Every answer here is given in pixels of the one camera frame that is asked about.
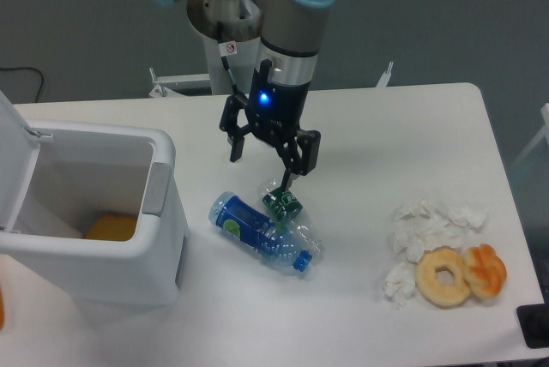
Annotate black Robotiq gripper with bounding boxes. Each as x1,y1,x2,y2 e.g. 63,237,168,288
220,59,321,191

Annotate blue label plastic bottle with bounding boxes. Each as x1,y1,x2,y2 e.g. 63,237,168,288
208,191,315,273

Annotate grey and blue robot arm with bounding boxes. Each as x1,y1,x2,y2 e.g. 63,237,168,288
166,0,335,190

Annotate green label crushed plastic bottle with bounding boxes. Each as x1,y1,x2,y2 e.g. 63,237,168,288
259,178,323,258

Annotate orange object inside bin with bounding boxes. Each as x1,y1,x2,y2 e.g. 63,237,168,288
84,214,137,242

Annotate crumpled white tissue pile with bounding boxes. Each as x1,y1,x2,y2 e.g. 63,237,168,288
389,198,489,263

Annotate white open trash bin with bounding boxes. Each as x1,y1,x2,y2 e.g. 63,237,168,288
1,99,189,305

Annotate small crumpled white tissue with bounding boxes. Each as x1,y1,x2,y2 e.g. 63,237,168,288
383,262,416,309

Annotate orange glazed bread roll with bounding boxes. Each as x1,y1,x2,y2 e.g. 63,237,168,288
463,244,507,299

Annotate orange object at left edge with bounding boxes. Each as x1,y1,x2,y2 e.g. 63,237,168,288
0,288,5,331

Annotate black device at table corner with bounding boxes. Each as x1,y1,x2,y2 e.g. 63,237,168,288
516,304,548,349

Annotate white table bracket left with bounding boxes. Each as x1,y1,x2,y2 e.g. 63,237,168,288
148,67,212,98

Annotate white table bracket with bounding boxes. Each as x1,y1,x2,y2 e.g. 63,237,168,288
148,67,212,98
376,61,394,88

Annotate white table bracket right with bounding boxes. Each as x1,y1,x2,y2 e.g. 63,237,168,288
376,61,394,88

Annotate ring donut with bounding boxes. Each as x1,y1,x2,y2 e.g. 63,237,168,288
414,248,471,308

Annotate black cable on floor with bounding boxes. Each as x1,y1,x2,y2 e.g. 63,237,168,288
0,67,45,104

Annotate white metal frame right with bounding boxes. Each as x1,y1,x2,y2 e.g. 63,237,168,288
510,103,548,183

